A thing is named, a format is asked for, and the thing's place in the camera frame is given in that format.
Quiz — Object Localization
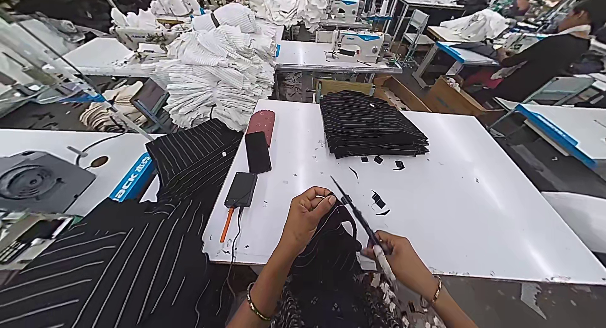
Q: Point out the person's left hand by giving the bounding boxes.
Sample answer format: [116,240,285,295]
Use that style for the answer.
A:
[282,186,337,256]

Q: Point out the person's right hand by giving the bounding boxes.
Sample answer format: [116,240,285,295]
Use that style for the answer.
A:
[362,230,433,295]

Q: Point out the scissors with handle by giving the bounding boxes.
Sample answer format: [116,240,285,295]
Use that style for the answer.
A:
[330,176,396,285]

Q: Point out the black striped garment piece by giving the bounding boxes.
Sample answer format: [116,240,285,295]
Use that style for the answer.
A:
[294,194,362,284]

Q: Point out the person's left forearm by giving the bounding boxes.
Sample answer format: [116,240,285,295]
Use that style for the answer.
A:
[226,243,302,328]

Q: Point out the person's right forearm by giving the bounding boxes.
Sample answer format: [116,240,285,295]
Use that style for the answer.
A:
[418,273,479,328]

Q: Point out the black smartphone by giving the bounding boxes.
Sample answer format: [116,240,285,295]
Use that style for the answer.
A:
[245,131,272,175]

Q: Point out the person's body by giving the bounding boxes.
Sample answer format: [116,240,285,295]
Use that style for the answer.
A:
[270,267,446,328]

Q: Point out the black power bank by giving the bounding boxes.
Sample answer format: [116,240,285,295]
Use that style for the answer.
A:
[224,172,258,209]

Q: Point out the white work table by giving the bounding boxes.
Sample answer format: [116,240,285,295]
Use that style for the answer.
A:
[203,99,606,286]

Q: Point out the stack of black striped fabric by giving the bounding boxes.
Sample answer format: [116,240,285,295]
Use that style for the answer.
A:
[319,90,430,159]

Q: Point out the red dotted case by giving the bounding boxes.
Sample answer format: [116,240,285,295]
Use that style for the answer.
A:
[247,110,276,148]

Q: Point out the brown cardboard box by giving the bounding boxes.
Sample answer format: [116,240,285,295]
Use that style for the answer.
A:
[372,75,432,113]
[419,74,494,125]

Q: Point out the pile of white striped garments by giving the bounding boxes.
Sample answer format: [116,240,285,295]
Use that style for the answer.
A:
[152,4,277,132]

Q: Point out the white blue sewing machine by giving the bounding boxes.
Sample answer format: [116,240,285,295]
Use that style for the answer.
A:
[327,0,363,24]
[316,30,386,64]

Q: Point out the pile of black striped garments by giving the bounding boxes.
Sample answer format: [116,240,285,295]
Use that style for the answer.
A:
[0,118,244,328]

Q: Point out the sewing table with blue edge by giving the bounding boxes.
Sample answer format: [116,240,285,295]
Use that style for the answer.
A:
[428,23,509,88]

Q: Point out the white blue-edged sewing table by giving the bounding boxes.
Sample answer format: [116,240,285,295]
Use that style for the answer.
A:
[0,128,157,218]

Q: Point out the pile of beige fabric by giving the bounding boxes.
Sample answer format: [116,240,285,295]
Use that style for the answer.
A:
[79,81,148,133]

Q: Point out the pile of white fabric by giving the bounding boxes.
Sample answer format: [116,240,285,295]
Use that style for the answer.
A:
[439,8,511,43]

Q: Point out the grey machine part, round grille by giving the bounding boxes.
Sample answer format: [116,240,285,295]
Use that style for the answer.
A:
[0,150,97,215]

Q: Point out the thin black cable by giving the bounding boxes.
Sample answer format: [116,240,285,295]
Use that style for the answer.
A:
[226,207,244,300]

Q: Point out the orange cable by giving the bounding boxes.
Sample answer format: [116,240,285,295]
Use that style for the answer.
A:
[220,207,235,244]

